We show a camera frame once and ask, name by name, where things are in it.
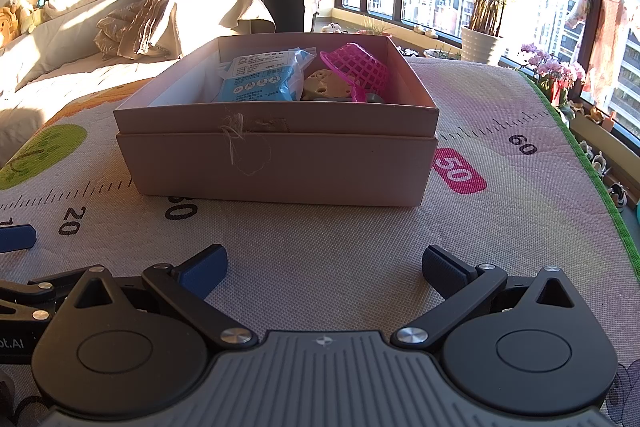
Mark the cream sofa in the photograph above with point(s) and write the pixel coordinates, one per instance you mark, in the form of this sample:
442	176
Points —
65	57

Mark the pink potted flowers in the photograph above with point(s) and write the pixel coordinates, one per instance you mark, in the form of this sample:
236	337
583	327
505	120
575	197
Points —
555	69

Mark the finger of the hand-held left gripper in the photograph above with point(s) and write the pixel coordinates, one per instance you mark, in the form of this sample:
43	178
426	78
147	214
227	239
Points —
35	294
17	239

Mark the hanging patterned pink garment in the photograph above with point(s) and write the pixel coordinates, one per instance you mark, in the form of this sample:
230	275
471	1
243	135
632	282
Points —
607	42

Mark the pink plastic toy strainer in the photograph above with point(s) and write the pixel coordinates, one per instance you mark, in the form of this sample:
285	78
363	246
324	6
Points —
360	67

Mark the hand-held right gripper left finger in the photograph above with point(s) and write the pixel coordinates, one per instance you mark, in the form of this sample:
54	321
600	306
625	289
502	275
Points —
205	269

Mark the green plastic toy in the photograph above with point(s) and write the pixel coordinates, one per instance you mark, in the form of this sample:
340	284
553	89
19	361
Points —
376	98

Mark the pale cardboard box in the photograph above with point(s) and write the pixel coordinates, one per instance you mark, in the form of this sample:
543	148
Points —
280	167

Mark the lion plush toy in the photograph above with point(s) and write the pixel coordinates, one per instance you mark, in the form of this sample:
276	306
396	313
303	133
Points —
7	27

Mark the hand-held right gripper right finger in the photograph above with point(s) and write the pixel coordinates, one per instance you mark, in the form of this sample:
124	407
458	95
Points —
445	269

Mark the small tan plush toy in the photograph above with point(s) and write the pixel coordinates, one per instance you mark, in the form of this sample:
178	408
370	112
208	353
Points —
24	14

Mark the crumpled beige blanket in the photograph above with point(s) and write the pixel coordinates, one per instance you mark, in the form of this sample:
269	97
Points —
150	17

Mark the blue and white plastic packet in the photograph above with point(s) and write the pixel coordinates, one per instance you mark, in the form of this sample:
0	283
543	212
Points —
260	79

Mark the beige plastic toy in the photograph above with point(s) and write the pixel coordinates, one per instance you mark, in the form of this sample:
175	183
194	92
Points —
325	87

